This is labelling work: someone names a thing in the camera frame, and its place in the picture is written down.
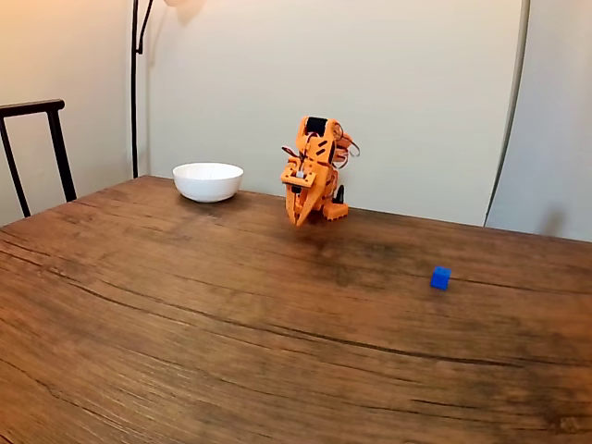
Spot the blue cube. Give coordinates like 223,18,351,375
430,265,452,291

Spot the white bowl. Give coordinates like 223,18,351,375
172,161,245,204

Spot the black floor lamp pole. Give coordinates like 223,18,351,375
129,0,155,179

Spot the black chair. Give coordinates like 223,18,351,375
0,98,79,218

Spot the orange gripper camera mount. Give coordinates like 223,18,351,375
279,165,318,190

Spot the grey wall trim strip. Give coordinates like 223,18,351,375
483,0,532,228

